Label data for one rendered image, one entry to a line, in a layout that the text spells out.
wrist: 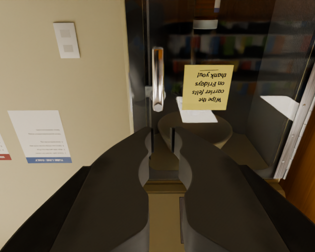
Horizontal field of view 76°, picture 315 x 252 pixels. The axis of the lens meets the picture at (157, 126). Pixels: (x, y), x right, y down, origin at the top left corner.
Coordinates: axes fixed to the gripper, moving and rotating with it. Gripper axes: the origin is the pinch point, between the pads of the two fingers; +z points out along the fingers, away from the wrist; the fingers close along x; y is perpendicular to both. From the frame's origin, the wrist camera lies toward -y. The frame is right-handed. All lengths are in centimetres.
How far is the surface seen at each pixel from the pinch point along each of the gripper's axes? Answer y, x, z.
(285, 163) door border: 20.2, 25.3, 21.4
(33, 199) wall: 80, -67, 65
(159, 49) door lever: -2.4, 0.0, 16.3
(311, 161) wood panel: 20.6, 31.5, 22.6
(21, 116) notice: 30, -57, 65
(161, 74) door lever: 0.8, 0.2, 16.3
